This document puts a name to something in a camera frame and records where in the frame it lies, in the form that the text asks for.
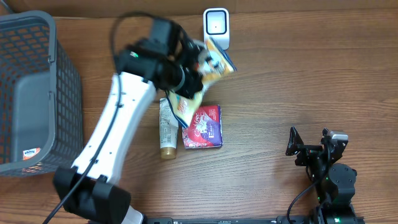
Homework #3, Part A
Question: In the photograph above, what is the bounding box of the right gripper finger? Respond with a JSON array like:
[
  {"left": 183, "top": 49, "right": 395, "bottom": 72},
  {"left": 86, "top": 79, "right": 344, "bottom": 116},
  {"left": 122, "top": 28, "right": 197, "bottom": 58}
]
[
  {"left": 322, "top": 128, "right": 330, "bottom": 145},
  {"left": 285, "top": 126, "right": 304, "bottom": 156}
]

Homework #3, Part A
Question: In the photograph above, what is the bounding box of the orange cream snack bag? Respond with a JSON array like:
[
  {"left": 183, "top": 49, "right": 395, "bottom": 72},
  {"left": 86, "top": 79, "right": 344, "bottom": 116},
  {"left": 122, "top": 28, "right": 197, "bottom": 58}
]
[{"left": 166, "top": 37, "right": 237, "bottom": 128}]

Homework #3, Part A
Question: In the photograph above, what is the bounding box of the white tube gold cap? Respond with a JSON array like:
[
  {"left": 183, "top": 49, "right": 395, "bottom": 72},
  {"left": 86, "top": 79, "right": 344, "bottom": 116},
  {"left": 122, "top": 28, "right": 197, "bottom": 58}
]
[{"left": 159, "top": 98, "right": 179, "bottom": 159}]

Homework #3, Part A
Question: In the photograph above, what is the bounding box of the red purple tissue pack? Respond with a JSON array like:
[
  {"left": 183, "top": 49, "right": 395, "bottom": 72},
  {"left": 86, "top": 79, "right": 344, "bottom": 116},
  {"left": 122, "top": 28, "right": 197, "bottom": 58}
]
[{"left": 182, "top": 105, "right": 223, "bottom": 149}]

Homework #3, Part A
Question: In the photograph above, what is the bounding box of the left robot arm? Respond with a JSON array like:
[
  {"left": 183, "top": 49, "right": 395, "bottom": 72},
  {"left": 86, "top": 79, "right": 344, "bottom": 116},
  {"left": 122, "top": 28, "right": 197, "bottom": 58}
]
[{"left": 53, "top": 16, "right": 203, "bottom": 223}]

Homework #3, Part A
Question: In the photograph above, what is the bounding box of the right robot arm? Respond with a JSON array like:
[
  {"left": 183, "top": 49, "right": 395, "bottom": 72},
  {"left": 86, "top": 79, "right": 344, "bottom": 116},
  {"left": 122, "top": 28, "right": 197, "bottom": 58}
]
[{"left": 279, "top": 126, "right": 364, "bottom": 224}]

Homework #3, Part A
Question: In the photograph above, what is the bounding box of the white barcode scanner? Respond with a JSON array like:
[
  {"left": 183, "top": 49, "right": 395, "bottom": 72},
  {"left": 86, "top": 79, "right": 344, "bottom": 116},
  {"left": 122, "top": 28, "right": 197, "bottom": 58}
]
[{"left": 203, "top": 7, "right": 230, "bottom": 50}]

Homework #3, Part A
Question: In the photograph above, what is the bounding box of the dark grey plastic basket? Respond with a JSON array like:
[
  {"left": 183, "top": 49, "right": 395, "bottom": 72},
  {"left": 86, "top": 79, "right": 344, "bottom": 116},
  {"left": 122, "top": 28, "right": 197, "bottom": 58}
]
[{"left": 1, "top": 11, "right": 83, "bottom": 177}]

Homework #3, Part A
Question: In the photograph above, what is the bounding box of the orange white sticker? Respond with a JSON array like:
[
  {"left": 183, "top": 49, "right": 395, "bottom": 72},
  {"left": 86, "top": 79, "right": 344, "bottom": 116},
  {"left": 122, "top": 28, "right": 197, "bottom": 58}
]
[{"left": 22, "top": 147, "right": 41, "bottom": 160}]

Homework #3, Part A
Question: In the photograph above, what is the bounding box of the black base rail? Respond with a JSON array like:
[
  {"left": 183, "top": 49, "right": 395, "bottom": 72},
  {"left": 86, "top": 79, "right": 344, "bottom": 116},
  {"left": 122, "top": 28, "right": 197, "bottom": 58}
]
[{"left": 142, "top": 215, "right": 365, "bottom": 224}]

